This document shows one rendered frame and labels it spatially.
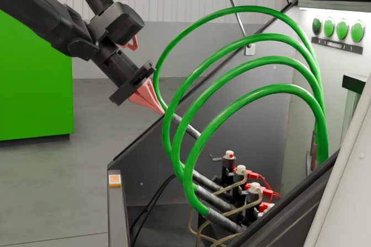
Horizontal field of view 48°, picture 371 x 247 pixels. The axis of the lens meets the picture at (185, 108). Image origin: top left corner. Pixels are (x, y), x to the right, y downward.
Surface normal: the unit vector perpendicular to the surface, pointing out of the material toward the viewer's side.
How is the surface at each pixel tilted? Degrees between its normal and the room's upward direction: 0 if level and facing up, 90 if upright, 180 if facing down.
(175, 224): 0
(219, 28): 90
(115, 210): 0
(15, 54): 90
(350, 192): 76
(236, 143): 90
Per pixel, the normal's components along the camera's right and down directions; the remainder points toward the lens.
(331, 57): -0.98, 0.01
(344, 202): -0.94, -0.22
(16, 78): 0.43, 0.26
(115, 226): 0.04, -0.96
